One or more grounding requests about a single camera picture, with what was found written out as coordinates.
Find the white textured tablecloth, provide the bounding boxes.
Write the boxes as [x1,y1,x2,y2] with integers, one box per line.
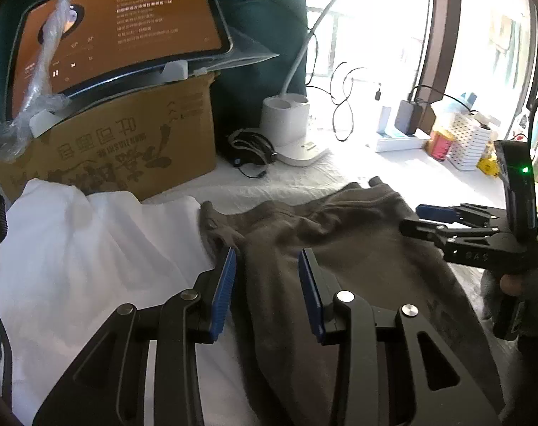
[140,133,538,426]

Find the white garment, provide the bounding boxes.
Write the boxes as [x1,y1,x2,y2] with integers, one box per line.
[0,177,261,426]

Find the white perforated basket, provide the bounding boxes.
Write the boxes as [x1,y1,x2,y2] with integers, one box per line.
[446,113,496,171]

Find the white power strip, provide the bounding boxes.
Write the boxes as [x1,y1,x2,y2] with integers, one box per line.
[375,131,429,153]

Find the black charger cable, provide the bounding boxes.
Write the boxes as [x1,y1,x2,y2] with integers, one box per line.
[304,38,380,143]
[408,85,478,111]

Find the teal curtain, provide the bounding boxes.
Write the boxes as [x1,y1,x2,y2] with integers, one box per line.
[0,0,307,152]

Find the tablet with orange screen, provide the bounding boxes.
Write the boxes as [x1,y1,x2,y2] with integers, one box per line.
[5,0,233,118]

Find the person's right hand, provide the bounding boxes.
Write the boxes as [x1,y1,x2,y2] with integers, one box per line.
[479,268,538,340]

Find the yellow packet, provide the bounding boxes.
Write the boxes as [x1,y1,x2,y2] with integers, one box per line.
[477,155,500,177]

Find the grey charger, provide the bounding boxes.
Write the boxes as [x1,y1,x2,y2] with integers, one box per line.
[393,100,423,136]

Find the white desk lamp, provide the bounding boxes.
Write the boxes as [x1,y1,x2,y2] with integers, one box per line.
[262,0,407,168]

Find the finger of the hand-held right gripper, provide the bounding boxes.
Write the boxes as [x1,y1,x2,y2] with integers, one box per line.
[415,203,507,229]
[399,218,510,253]

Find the white charger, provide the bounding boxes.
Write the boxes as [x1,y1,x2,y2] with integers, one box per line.
[377,105,394,136]

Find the grey garment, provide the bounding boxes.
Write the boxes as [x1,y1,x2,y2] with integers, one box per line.
[200,176,496,426]

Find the dark window frame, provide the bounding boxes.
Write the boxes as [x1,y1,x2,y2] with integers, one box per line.
[411,0,451,98]

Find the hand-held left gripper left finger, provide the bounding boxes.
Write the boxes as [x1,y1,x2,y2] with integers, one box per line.
[33,246,238,426]

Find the bag of blue face masks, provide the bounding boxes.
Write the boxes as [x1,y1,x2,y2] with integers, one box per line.
[431,92,478,118]

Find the twisted clear plastic wrap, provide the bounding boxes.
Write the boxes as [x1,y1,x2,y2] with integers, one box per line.
[0,0,92,160]

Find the cardboard box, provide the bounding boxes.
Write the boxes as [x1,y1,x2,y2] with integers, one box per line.
[0,71,218,202]

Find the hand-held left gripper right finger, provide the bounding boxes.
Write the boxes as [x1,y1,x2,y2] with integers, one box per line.
[298,248,505,426]

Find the black earphone bundle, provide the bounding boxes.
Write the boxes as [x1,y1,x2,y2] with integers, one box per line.
[228,129,278,180]

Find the red and yellow can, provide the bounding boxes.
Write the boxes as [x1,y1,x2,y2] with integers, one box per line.
[429,129,456,161]

